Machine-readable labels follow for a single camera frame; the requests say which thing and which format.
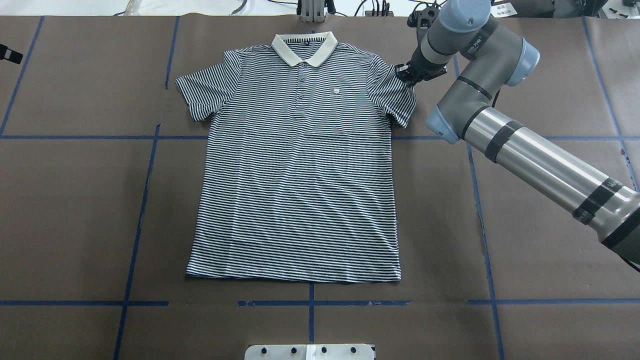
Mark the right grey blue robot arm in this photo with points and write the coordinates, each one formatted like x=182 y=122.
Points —
x=530 y=97

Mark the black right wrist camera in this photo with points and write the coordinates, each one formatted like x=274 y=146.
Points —
x=423 y=15

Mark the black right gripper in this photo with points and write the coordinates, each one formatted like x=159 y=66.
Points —
x=413 y=73

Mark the navy white striped polo shirt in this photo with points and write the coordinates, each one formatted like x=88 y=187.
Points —
x=298 y=178

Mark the aluminium frame post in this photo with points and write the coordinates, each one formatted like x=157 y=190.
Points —
x=311 y=11

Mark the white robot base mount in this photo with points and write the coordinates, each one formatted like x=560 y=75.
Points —
x=323 y=351

